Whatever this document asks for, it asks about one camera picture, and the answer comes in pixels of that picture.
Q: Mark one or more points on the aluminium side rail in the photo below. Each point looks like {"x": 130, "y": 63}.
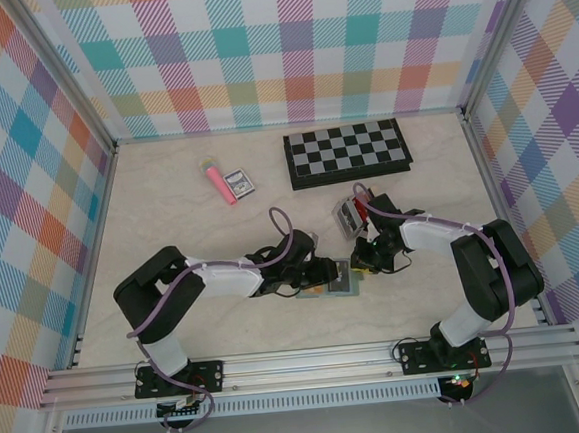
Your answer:
{"x": 93, "y": 257}
{"x": 503, "y": 220}

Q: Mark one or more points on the small controller board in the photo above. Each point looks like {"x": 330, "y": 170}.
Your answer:
{"x": 181, "y": 408}
{"x": 455, "y": 381}

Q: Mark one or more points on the blue playing card deck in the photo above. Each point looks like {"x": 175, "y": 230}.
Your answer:
{"x": 239, "y": 183}

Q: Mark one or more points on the folding chess board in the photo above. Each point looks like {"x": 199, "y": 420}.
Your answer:
{"x": 347, "y": 149}

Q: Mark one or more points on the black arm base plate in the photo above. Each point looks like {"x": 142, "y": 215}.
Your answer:
{"x": 209, "y": 375}
{"x": 411, "y": 357}

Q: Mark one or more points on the aluminium frame post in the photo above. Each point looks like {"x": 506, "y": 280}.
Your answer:
{"x": 78, "y": 85}
{"x": 498, "y": 34}

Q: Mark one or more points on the aluminium mounting rail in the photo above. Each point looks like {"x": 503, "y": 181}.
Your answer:
{"x": 306, "y": 365}

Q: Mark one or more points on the dark grey credit card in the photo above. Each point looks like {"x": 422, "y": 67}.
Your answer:
{"x": 340, "y": 280}

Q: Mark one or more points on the orange credit card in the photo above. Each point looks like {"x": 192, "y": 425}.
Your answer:
{"x": 314, "y": 291}

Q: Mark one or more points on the clear plastic card box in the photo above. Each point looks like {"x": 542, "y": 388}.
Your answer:
{"x": 347, "y": 219}

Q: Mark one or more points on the red credit card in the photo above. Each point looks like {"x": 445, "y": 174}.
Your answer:
{"x": 361, "y": 207}

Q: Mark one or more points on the green card holder wallet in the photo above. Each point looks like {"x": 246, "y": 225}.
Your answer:
{"x": 357, "y": 286}

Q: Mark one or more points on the pink toy microphone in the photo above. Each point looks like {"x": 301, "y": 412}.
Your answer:
{"x": 216, "y": 179}

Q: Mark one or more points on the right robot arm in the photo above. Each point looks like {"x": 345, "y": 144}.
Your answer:
{"x": 494, "y": 270}

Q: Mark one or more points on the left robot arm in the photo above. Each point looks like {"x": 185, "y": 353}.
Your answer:
{"x": 145, "y": 298}

